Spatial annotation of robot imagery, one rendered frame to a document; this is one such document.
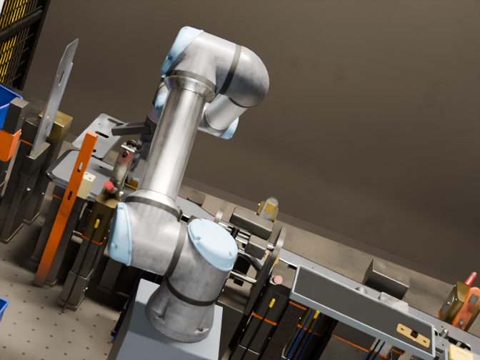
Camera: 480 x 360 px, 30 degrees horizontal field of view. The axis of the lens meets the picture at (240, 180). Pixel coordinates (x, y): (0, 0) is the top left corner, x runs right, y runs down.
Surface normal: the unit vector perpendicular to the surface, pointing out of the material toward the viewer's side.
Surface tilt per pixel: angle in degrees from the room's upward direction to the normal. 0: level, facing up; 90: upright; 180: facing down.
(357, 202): 90
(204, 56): 48
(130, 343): 90
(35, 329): 0
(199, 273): 90
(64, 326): 0
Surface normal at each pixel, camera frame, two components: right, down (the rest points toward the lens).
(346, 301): 0.37, -0.82
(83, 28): -0.04, 0.45
